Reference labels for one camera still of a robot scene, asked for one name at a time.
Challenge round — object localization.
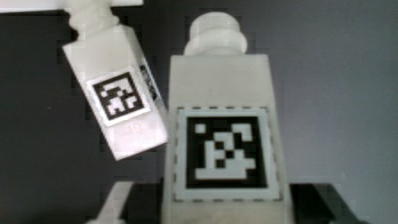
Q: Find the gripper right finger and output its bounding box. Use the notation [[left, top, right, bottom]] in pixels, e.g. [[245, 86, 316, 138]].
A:
[[314, 183, 369, 224]]

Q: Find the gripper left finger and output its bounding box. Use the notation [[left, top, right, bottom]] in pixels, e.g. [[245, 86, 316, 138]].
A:
[[85, 181, 133, 224]]

